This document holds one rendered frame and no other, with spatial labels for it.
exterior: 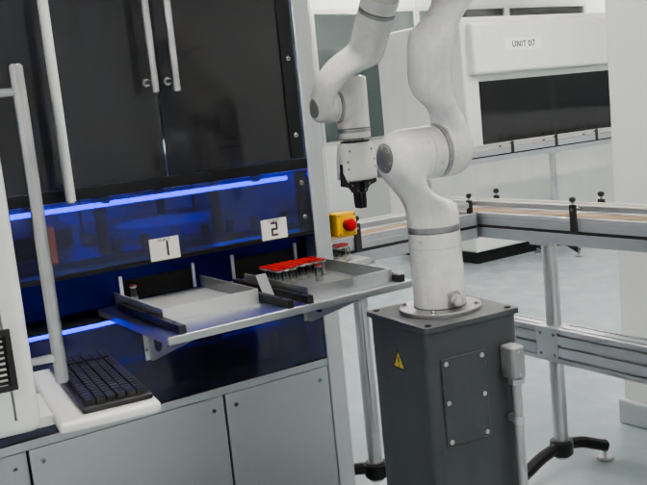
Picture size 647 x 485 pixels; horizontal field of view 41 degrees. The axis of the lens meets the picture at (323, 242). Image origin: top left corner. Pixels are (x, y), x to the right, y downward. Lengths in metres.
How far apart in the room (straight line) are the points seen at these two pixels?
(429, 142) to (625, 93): 1.62
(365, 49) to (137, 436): 1.18
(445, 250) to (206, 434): 0.94
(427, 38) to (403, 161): 0.27
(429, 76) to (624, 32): 1.63
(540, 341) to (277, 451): 1.00
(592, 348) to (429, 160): 1.20
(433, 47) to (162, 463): 1.33
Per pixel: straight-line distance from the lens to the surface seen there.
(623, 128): 3.48
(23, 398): 1.74
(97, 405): 1.80
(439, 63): 1.94
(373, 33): 2.12
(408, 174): 1.91
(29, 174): 1.70
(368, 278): 2.27
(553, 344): 3.06
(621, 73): 3.48
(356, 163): 2.23
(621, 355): 2.88
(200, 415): 2.52
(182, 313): 2.14
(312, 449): 2.73
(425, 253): 1.98
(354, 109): 2.21
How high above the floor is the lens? 1.34
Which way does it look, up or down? 8 degrees down
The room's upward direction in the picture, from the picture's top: 6 degrees counter-clockwise
